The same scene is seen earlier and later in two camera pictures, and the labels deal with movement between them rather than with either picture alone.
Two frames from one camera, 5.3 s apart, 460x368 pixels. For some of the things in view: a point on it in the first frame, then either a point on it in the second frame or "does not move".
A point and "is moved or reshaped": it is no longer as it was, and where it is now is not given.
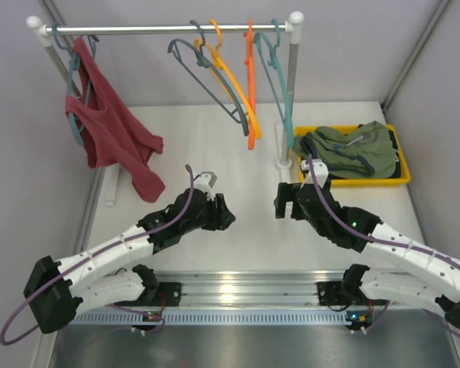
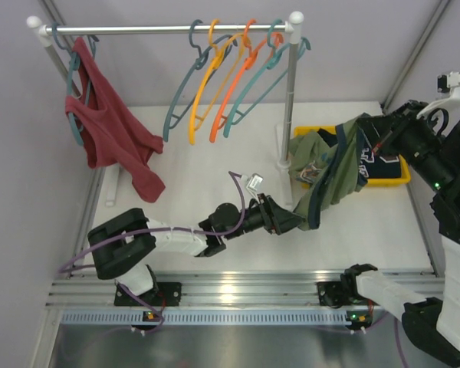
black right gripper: x=287 y=192 -> x=388 y=126
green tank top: x=365 y=149 is moved or reshaped
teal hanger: x=261 y=40 -> x=235 y=116
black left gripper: x=218 y=211 -> x=271 y=215
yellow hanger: x=218 y=62 -> x=216 y=55
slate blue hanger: x=199 y=47 -> x=201 y=59
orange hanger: x=250 y=63 -> x=250 y=62
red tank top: x=110 y=129 does not move
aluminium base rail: x=242 y=297 does not move
